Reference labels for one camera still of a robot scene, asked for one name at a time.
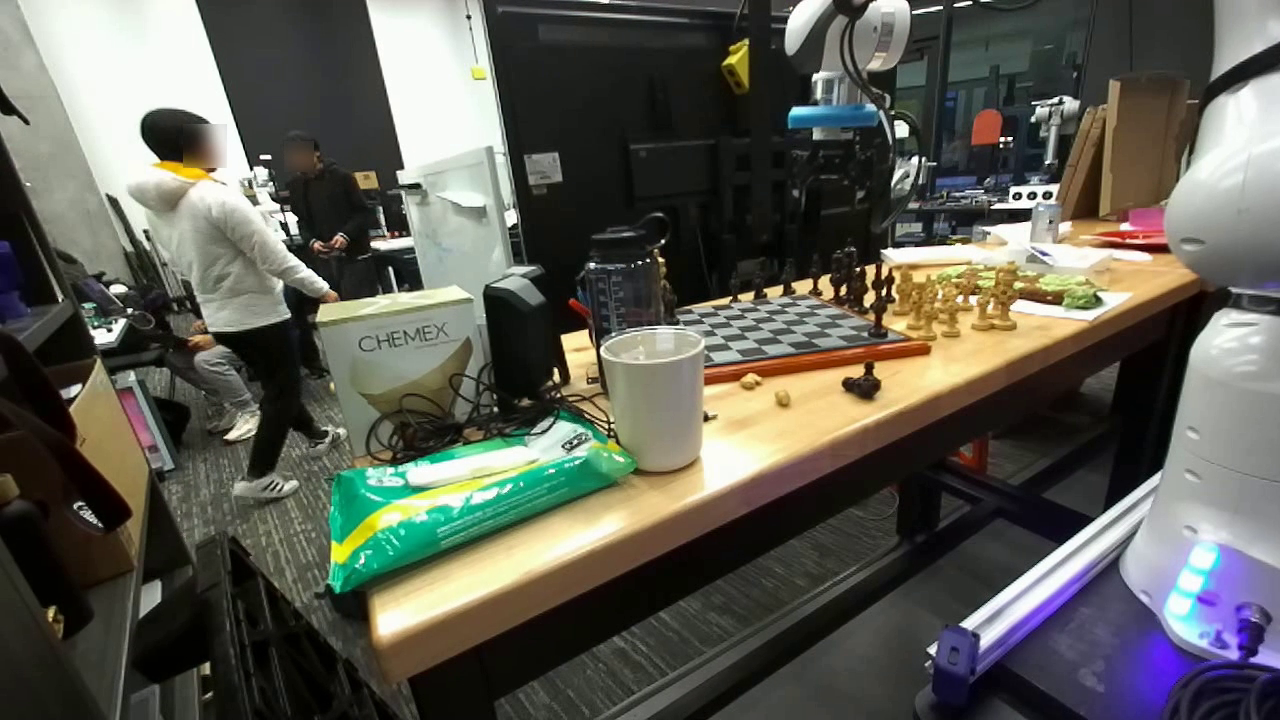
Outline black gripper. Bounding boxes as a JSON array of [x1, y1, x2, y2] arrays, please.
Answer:
[[796, 129, 894, 260]]

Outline small black chess piece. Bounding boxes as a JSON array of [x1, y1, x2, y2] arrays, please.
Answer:
[[840, 354, 888, 403]]

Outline yellow triangular sign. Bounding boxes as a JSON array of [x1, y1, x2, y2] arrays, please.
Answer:
[[717, 31, 761, 101]]

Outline dark water bottle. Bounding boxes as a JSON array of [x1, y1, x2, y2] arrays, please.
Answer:
[[573, 217, 681, 360]]

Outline white printed paper sheet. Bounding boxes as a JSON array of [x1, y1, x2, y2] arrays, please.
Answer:
[[1008, 281, 1140, 324]]

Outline white paper cup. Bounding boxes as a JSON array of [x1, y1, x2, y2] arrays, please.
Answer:
[[595, 320, 711, 474]]

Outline brown cardboard sheets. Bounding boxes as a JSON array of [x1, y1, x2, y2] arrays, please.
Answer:
[[1056, 71, 1191, 222]]

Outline white Chemex box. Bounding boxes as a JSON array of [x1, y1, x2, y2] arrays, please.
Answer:
[[310, 285, 492, 465]]

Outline green wipes pack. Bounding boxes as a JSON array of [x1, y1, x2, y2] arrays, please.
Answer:
[[320, 411, 639, 599]]

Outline person in black jacket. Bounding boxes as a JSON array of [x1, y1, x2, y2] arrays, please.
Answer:
[[277, 129, 391, 303]]

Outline person in white hoodie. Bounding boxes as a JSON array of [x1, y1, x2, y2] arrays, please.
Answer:
[[124, 105, 343, 507]]

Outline black plastic crate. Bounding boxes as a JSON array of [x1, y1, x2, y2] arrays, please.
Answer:
[[195, 531, 410, 720]]

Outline brown cardboard box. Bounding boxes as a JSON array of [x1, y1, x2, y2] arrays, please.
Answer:
[[54, 354, 154, 593]]

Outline black bag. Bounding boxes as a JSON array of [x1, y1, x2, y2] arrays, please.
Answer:
[[0, 324, 135, 637]]

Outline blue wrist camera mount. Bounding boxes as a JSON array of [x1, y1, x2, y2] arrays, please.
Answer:
[[784, 101, 888, 135]]

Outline chessboard with orange frame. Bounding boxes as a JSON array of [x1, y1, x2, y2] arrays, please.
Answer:
[[671, 290, 937, 388]]

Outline black metal table frame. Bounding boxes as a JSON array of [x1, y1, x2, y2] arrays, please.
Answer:
[[402, 285, 1210, 720]]

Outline aluminium rail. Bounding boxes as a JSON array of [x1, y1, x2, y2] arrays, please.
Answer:
[[957, 471, 1166, 673]]

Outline blue rail bracket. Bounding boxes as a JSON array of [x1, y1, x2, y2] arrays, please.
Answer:
[[929, 622, 986, 708]]

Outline black coiled cables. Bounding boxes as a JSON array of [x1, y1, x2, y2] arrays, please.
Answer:
[[359, 360, 534, 467]]

